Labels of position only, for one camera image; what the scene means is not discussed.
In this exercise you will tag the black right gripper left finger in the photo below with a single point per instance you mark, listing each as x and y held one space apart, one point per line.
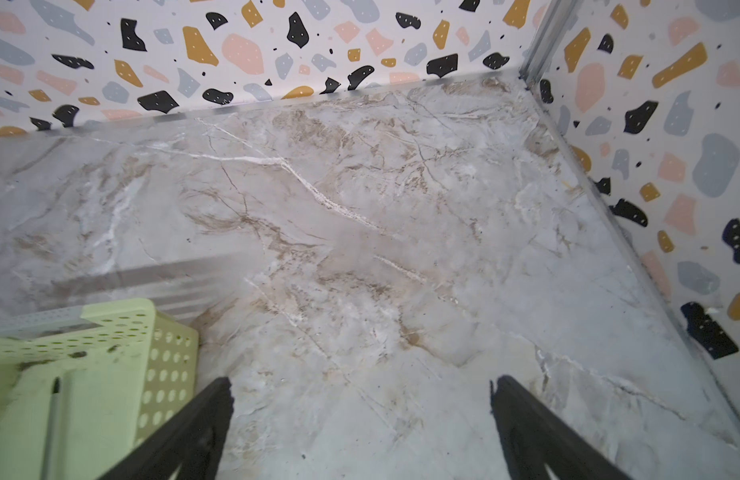
189 445

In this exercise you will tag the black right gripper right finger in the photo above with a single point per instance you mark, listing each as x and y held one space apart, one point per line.
537 444

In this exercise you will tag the light green plastic bin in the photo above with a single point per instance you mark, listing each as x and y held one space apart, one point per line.
82 387

